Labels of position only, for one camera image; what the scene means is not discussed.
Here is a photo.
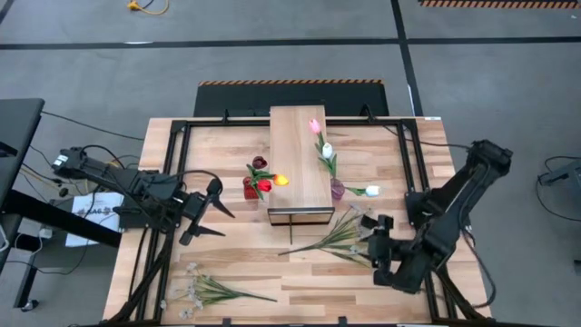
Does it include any purple ribbed glass vase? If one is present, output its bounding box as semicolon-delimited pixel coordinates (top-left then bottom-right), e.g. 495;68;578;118
330;177;346;202

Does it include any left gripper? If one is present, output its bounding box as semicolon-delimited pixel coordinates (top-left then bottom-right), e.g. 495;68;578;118
179;178;236;246

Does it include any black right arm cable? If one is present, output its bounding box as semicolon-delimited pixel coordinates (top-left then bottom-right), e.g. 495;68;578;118
362;104;476;151

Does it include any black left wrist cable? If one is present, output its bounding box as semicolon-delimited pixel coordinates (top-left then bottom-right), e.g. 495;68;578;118
158;169;222;192

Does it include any dark red artificial tulip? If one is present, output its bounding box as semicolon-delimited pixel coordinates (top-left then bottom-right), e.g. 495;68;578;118
246;155;268;183

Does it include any white printed paper sheet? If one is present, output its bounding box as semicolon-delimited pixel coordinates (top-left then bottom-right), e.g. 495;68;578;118
65;192;123;249

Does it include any black metal table frame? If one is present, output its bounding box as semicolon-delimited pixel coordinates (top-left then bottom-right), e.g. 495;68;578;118
102;115;494;327

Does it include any yellow extension cable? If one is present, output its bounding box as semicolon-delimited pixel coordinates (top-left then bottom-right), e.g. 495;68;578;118
126;0;171;16

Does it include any yellow orange artificial tulip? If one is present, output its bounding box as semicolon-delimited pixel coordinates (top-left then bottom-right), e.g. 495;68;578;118
256;172;290;187

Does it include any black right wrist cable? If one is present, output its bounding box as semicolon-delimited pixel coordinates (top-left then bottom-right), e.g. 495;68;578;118
461;226;498;311

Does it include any pink artificial tulip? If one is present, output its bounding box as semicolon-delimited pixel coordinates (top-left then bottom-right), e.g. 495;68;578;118
309;118;340;183

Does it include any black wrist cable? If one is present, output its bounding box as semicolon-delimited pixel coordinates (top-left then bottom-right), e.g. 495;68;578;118
461;226;498;311
158;169;222;192

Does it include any red glass vase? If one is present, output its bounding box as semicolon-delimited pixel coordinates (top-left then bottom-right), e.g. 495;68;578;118
242;176;260;201

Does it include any black floor device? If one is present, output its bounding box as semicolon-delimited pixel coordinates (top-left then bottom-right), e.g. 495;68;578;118
537;156;581;188

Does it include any black hazard striped floor mat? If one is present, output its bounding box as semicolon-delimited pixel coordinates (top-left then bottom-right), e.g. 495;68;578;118
193;80;390;118

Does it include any white and blue artificial tulip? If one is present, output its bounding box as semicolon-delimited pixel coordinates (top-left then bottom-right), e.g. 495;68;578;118
343;184;381;198

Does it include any wooden shelf black metal frame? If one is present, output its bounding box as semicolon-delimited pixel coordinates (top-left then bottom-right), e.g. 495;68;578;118
266;104;336;227

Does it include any black desk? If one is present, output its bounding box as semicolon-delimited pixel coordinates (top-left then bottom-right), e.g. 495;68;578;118
0;97;123;314

